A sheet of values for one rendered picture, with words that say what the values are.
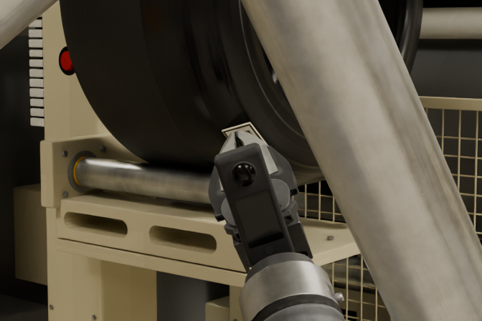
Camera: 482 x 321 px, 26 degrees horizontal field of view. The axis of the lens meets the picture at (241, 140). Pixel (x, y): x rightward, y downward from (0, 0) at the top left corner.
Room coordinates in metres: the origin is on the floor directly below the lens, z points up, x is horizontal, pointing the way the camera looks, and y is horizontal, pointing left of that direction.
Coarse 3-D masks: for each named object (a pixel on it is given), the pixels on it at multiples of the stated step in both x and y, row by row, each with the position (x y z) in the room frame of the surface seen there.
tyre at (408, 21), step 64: (64, 0) 1.35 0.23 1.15; (128, 0) 1.27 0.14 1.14; (192, 0) 1.23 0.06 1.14; (384, 0) 1.67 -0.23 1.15; (128, 64) 1.30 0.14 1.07; (192, 64) 1.24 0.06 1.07; (256, 64) 1.27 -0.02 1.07; (128, 128) 1.38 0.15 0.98; (192, 128) 1.30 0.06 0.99; (256, 128) 1.29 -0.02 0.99
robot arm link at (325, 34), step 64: (256, 0) 0.69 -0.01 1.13; (320, 0) 0.68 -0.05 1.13; (320, 64) 0.69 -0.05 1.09; (384, 64) 0.70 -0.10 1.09; (320, 128) 0.71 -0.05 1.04; (384, 128) 0.71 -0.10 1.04; (384, 192) 0.72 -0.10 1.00; (448, 192) 0.74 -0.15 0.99; (384, 256) 0.74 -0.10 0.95; (448, 256) 0.73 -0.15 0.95; (448, 320) 0.74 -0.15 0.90
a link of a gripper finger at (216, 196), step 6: (216, 174) 1.09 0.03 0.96; (210, 180) 1.08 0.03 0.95; (216, 180) 1.08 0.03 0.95; (210, 186) 1.07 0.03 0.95; (216, 186) 1.07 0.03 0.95; (210, 192) 1.07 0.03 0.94; (216, 192) 1.07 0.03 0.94; (222, 192) 1.06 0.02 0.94; (210, 198) 1.06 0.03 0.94; (216, 198) 1.06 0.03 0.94; (222, 198) 1.06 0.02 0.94; (216, 204) 1.05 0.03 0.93; (216, 210) 1.05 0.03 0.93; (216, 216) 1.04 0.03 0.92; (222, 216) 1.05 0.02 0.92
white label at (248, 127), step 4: (244, 124) 1.27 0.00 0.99; (248, 124) 1.27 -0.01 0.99; (228, 128) 1.28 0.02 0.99; (232, 128) 1.27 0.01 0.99; (236, 128) 1.27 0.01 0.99; (240, 128) 1.27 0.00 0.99; (244, 128) 1.27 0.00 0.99; (248, 128) 1.27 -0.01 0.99; (252, 128) 1.27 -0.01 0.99; (224, 132) 1.28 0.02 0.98; (228, 132) 1.28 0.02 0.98; (248, 132) 1.28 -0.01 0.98; (252, 132) 1.27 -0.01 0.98; (256, 132) 1.27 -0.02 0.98; (256, 136) 1.28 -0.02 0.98; (260, 136) 1.28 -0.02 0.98; (264, 140) 1.29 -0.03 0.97
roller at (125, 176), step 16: (80, 160) 1.51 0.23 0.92; (96, 160) 1.50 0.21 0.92; (112, 160) 1.48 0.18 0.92; (80, 176) 1.50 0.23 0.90; (96, 176) 1.48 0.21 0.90; (112, 176) 1.46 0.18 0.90; (128, 176) 1.44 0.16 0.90; (144, 176) 1.42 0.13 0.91; (160, 176) 1.40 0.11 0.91; (176, 176) 1.39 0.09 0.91; (192, 176) 1.37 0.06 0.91; (208, 176) 1.36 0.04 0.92; (128, 192) 1.45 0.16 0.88; (144, 192) 1.43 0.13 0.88; (160, 192) 1.40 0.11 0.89; (176, 192) 1.38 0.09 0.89; (192, 192) 1.36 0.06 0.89
